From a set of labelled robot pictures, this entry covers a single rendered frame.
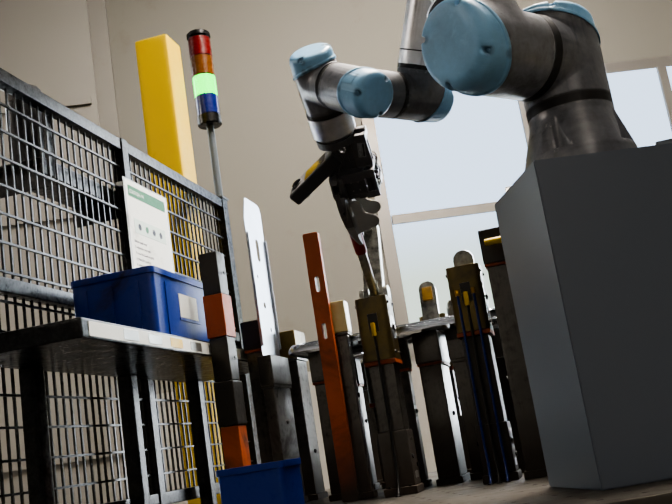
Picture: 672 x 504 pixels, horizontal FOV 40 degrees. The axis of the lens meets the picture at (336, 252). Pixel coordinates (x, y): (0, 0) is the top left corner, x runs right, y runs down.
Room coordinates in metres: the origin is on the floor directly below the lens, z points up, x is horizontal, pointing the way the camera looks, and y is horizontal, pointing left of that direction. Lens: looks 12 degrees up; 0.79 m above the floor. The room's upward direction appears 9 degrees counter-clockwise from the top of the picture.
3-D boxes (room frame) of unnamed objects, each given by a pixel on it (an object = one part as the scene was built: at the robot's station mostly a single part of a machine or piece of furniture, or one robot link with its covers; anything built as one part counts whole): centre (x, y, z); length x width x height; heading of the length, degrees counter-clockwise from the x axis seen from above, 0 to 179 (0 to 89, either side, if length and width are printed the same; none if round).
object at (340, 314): (1.75, 0.01, 0.88); 0.04 x 0.04 x 0.37; 77
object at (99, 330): (1.75, 0.38, 1.02); 0.90 x 0.22 x 0.03; 167
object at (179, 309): (1.77, 0.37, 1.10); 0.30 x 0.17 x 0.13; 168
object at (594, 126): (1.21, -0.35, 1.15); 0.15 x 0.15 x 0.10
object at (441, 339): (1.83, -0.16, 0.84); 0.12 x 0.05 x 0.29; 167
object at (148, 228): (2.07, 0.42, 1.30); 0.23 x 0.02 x 0.31; 167
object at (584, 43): (1.21, -0.34, 1.27); 0.13 x 0.12 x 0.14; 127
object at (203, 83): (2.59, 0.31, 1.90); 0.07 x 0.07 x 0.06
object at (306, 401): (2.04, 0.15, 0.88); 0.08 x 0.08 x 0.36; 77
